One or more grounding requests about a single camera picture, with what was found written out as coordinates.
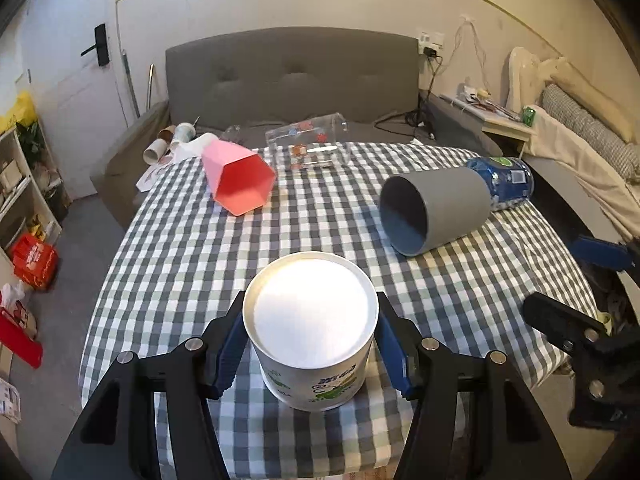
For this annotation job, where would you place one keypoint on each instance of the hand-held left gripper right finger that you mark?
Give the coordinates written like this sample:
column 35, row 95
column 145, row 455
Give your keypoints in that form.
column 395, row 355

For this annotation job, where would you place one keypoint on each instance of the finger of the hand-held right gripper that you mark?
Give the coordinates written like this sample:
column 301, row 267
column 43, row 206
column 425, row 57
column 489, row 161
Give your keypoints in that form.
column 555, row 315
column 597, row 252

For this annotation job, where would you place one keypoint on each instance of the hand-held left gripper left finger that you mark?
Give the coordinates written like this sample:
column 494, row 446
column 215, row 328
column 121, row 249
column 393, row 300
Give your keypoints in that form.
column 227, row 355

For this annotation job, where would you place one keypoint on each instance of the white green-print paper cup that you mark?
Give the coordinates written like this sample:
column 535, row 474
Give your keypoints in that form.
column 310, row 310

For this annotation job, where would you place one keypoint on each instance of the blue printed cup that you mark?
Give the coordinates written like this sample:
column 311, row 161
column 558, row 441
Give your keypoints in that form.
column 507, row 180

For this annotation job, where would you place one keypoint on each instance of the grey cup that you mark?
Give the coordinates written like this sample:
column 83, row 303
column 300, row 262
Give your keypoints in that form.
column 450, row 200

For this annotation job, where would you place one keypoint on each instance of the pink hexagonal cup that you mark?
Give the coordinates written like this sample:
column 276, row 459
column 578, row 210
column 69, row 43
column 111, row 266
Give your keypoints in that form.
column 240, row 180

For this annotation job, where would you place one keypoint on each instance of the white paper cup with straw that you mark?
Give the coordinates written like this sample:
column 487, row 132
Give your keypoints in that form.
column 182, row 133

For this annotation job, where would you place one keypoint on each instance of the clear red-print glass cup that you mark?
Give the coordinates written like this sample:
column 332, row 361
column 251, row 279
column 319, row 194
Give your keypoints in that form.
column 305, row 140

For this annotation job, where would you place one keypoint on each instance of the brown paper cup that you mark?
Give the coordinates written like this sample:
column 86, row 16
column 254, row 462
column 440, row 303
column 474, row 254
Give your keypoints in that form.
column 165, row 134

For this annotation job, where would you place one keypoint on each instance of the beige blanket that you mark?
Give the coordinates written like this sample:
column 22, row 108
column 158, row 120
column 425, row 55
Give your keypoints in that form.
column 585, row 175

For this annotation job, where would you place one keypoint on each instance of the grey checked pillow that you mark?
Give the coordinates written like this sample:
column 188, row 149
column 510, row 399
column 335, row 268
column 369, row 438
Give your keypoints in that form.
column 590, row 125

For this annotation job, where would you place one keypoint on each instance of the checked tablecloth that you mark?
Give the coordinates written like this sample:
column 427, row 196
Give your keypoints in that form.
column 320, row 225

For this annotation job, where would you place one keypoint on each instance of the white nightstand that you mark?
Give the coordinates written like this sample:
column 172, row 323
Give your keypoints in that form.
column 505, row 127

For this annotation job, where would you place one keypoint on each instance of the cream cushion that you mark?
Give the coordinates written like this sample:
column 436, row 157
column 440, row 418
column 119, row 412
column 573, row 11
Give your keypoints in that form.
column 525, row 75

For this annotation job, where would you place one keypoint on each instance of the white paper bag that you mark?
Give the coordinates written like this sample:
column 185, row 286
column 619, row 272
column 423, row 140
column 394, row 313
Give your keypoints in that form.
column 192, row 147

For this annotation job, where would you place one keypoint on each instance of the red bag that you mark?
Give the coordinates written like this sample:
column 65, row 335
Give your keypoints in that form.
column 17, row 340

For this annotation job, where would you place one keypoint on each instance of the red box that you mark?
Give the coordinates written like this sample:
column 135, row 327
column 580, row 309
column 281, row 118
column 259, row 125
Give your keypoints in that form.
column 34, row 260

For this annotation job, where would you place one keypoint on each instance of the white shelf unit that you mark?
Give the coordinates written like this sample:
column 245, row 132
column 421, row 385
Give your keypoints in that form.
column 15, row 185

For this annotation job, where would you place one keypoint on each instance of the metal pole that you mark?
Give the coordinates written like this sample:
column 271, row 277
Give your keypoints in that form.
column 150, row 87

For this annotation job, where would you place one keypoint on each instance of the thin stick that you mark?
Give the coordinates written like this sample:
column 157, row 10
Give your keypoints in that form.
column 131, row 85

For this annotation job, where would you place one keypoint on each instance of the grey sofa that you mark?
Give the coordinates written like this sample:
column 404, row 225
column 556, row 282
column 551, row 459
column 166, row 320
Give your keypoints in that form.
column 295, row 75

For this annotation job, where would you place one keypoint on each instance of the yellow bag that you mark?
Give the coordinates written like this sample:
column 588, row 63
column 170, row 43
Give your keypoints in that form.
column 22, row 107

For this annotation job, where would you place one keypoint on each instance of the white wall socket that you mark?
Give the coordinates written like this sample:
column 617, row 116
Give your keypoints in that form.
column 431, row 42

